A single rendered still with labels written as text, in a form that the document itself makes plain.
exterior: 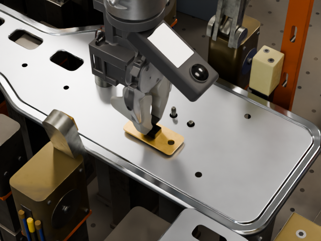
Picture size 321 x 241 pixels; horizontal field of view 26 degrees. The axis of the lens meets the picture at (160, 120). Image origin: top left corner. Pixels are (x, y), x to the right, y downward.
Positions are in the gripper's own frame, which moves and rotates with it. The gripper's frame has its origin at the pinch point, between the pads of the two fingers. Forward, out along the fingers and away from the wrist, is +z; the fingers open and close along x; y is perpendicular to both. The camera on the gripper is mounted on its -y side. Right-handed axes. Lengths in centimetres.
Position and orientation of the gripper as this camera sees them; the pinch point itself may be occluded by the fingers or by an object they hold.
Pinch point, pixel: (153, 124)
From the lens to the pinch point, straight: 96.5
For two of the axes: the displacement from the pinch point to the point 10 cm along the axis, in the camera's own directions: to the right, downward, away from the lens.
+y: -8.2, -4.2, 4.0
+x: -5.8, 6.1, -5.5
